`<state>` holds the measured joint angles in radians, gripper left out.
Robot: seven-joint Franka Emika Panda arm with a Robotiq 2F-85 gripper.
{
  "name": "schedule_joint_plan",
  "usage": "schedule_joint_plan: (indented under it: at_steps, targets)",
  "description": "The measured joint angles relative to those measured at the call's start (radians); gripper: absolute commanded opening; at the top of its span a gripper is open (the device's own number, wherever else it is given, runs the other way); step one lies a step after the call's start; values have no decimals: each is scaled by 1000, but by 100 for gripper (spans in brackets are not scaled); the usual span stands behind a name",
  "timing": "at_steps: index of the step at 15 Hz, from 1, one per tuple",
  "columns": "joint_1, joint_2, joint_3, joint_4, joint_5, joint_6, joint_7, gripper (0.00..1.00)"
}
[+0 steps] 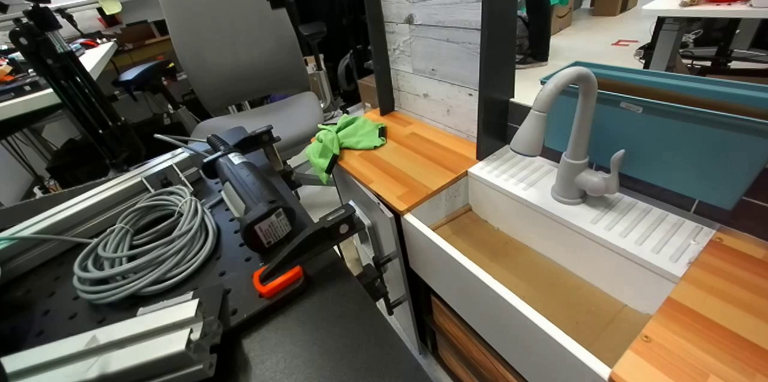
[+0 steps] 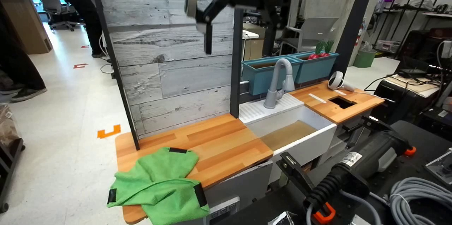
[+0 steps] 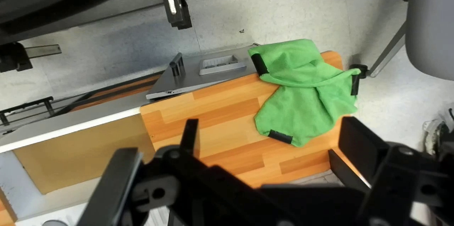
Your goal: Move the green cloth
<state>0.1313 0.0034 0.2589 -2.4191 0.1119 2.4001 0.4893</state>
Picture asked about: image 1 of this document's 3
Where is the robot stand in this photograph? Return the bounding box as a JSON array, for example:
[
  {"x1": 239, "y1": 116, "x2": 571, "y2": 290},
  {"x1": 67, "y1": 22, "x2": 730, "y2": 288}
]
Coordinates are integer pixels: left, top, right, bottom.
[{"x1": 0, "y1": 130, "x2": 433, "y2": 382}]

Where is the green cloth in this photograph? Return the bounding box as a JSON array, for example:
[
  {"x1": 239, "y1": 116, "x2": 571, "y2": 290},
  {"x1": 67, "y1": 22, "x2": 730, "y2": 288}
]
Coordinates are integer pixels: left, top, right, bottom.
[{"x1": 305, "y1": 113, "x2": 388, "y2": 185}]

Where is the grey office chair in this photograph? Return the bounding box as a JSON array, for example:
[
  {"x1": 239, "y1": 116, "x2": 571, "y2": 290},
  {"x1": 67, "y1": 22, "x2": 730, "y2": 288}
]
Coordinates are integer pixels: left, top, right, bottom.
[{"x1": 155, "y1": 0, "x2": 337, "y2": 161}]

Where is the black office chair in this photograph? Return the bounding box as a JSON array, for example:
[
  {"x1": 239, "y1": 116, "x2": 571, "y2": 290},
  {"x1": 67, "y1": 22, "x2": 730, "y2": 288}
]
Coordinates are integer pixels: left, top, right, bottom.
[{"x1": 113, "y1": 59, "x2": 200, "y2": 134}]

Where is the black clamp with orange trigger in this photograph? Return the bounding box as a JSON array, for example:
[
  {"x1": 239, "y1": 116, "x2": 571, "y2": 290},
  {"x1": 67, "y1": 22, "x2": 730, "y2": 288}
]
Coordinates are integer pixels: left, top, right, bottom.
[{"x1": 252, "y1": 202, "x2": 367, "y2": 300}]

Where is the teal plastic bin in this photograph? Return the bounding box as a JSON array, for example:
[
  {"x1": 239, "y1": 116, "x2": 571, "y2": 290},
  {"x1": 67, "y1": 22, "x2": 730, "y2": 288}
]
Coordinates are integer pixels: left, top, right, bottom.
[{"x1": 540, "y1": 61, "x2": 768, "y2": 210}]

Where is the white sink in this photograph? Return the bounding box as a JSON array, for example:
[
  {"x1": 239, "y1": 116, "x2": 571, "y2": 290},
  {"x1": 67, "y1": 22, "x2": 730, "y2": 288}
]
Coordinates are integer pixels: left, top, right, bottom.
[{"x1": 402, "y1": 145, "x2": 718, "y2": 382}]

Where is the white desk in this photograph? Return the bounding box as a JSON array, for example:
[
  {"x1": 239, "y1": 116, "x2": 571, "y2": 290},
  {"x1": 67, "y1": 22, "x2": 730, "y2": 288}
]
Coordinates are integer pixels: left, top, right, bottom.
[{"x1": 0, "y1": 40, "x2": 118, "y2": 122}]

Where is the toy kitchen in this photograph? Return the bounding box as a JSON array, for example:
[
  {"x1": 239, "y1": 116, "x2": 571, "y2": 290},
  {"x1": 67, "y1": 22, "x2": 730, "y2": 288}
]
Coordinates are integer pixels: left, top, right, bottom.
[{"x1": 332, "y1": 0, "x2": 768, "y2": 382}]

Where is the white cabinet door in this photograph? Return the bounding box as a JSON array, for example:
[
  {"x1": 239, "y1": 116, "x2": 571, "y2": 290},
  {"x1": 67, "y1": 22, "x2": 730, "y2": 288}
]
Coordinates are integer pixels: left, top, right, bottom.
[{"x1": 333, "y1": 166, "x2": 422, "y2": 354}]

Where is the white table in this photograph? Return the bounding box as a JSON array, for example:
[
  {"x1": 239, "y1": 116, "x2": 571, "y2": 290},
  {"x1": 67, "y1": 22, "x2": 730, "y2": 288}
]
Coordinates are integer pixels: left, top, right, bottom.
[{"x1": 641, "y1": 0, "x2": 768, "y2": 74}]

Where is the black clamp with label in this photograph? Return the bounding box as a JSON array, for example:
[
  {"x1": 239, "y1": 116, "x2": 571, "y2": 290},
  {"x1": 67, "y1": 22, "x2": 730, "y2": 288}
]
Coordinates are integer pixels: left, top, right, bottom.
[{"x1": 201, "y1": 124, "x2": 301, "y2": 254}]

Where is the grey tap lever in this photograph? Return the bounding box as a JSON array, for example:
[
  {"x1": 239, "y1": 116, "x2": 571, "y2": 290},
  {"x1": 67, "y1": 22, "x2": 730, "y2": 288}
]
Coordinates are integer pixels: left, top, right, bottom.
[{"x1": 585, "y1": 149, "x2": 626, "y2": 197}]

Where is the small cardboard box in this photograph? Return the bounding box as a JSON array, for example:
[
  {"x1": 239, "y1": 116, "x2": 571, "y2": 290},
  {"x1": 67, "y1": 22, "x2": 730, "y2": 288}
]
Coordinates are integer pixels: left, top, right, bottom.
[{"x1": 549, "y1": 0, "x2": 575, "y2": 35}]

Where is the camera on tripod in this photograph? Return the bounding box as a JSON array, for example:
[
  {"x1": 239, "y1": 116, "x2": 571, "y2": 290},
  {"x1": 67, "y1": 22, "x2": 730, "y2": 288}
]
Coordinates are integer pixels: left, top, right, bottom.
[{"x1": 0, "y1": 0, "x2": 146, "y2": 174}]

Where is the grey tap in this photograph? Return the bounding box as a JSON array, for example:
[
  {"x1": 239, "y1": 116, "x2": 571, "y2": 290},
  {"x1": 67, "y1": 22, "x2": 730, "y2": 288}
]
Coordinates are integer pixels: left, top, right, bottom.
[{"x1": 510, "y1": 66, "x2": 626, "y2": 206}]

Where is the coil of grey cable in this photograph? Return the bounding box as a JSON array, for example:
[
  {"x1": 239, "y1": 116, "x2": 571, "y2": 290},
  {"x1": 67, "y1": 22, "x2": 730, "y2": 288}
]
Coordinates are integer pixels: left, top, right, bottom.
[{"x1": 72, "y1": 185, "x2": 218, "y2": 305}]

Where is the person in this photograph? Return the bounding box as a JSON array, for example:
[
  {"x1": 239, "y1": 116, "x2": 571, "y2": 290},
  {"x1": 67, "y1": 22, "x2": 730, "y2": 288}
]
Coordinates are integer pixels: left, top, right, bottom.
[{"x1": 515, "y1": 0, "x2": 556, "y2": 70}]

